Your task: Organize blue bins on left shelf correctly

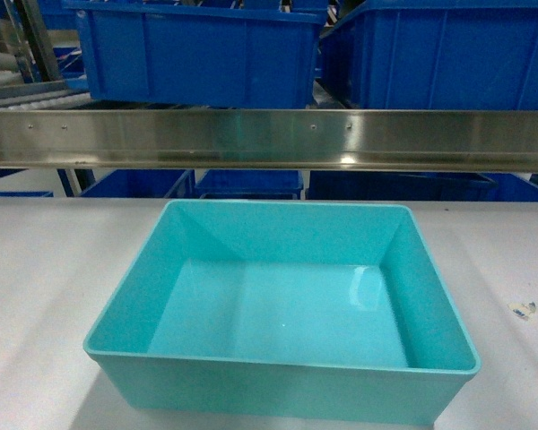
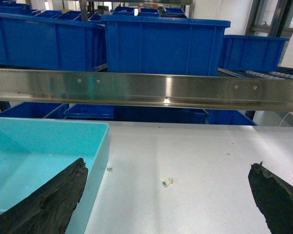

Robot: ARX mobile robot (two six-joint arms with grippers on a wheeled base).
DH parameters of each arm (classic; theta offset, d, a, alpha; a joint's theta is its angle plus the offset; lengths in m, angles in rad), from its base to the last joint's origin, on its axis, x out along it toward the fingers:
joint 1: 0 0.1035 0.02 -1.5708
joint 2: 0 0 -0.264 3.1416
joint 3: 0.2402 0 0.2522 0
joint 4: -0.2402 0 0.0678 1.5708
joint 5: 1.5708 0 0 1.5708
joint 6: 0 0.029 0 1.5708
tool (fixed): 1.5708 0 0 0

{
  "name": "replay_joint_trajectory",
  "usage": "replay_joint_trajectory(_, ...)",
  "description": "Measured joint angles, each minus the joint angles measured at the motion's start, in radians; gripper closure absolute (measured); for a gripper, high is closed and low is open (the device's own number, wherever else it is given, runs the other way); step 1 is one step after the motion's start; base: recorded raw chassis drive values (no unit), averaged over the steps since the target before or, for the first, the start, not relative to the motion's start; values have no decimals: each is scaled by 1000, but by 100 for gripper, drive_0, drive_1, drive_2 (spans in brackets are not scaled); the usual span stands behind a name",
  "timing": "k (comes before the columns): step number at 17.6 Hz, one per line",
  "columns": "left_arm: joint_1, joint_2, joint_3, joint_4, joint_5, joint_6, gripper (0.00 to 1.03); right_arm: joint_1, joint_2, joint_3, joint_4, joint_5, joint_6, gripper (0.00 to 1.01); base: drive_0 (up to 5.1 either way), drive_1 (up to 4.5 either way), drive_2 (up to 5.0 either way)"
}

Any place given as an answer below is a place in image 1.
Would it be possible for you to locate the teal plastic bin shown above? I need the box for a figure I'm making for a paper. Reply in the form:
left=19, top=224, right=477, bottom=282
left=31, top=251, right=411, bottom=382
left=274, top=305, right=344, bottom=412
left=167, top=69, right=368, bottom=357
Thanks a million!
left=83, top=200, right=481, bottom=426

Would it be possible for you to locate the blue bin lower right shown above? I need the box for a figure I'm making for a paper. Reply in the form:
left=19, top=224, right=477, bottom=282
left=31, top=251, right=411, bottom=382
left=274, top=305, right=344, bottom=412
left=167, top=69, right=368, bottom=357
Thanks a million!
left=306, top=170, right=498, bottom=202

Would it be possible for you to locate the blue bin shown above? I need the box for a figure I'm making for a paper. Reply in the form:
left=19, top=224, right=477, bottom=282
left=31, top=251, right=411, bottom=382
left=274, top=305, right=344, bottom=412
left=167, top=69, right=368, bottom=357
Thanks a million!
left=306, top=170, right=498, bottom=202
left=80, top=169, right=195, bottom=199
left=195, top=169, right=304, bottom=200
left=321, top=1, right=538, bottom=110
left=63, top=1, right=328, bottom=109

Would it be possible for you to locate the blue bin lower middle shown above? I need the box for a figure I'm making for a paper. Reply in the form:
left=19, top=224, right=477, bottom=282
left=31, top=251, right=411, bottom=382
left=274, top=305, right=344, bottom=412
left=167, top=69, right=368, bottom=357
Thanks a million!
left=195, top=169, right=304, bottom=200

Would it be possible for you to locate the blue bin lower left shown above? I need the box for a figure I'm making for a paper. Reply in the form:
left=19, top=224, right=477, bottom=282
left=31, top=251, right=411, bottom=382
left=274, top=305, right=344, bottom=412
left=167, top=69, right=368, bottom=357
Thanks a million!
left=80, top=169, right=195, bottom=199

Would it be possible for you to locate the blue bin upper left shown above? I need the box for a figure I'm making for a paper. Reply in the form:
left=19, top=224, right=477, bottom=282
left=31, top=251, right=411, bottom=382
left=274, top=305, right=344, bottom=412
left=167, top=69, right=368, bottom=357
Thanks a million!
left=63, top=1, right=328, bottom=109

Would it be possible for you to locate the blue bin upper right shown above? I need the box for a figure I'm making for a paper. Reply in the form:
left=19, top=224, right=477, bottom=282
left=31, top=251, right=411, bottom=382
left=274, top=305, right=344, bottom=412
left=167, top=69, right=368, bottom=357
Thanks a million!
left=321, top=1, right=538, bottom=110

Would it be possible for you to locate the torn sticker on table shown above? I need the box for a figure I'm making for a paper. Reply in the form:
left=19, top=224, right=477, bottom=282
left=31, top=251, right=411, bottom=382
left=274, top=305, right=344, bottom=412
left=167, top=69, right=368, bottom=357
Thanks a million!
left=508, top=302, right=537, bottom=321

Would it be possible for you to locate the stainless steel shelf rail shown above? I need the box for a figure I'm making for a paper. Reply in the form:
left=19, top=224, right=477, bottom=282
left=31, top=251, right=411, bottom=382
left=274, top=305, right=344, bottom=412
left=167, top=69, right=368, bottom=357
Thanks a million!
left=0, top=109, right=538, bottom=173

